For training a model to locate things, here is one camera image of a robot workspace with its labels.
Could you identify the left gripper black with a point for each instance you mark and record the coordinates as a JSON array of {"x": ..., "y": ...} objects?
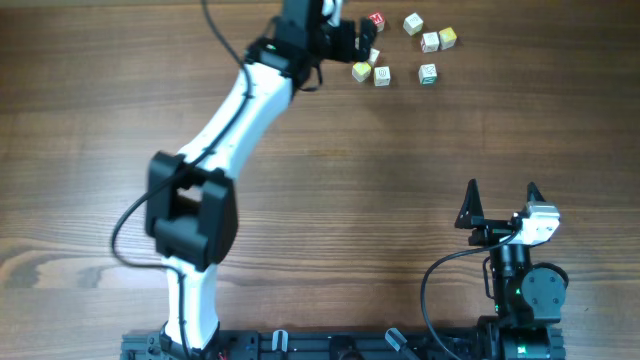
[{"x": 344, "y": 51}]

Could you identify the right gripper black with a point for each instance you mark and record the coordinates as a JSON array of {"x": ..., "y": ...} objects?
[{"x": 471, "y": 216}]

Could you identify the plain wooden block blue edge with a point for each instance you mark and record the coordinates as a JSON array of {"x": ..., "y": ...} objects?
[{"x": 373, "y": 57}]

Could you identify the yellow topped wooden block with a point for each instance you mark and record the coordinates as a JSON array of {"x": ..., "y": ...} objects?
[{"x": 361, "y": 71}]

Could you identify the wooden block with O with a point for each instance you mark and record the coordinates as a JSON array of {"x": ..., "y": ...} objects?
[{"x": 382, "y": 76}]

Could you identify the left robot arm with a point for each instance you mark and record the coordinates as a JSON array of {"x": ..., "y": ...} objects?
[{"x": 191, "y": 212}]

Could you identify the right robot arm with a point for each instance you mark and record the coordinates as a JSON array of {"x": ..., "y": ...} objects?
[{"x": 528, "y": 297}]

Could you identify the red letter M block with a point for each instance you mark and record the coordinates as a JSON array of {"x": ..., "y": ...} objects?
[{"x": 378, "y": 19}]

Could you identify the plain wooden block top right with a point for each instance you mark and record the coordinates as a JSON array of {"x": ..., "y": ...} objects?
[{"x": 413, "y": 24}]

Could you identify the red edged block right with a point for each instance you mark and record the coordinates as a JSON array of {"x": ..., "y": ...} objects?
[{"x": 430, "y": 42}]

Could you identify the green edged block right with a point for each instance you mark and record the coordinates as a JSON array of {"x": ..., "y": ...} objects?
[{"x": 428, "y": 74}]

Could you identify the yellow block far right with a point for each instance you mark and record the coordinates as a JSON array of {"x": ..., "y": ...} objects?
[{"x": 447, "y": 38}]

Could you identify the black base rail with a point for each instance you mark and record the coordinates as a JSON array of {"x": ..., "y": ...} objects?
[{"x": 465, "y": 343}]

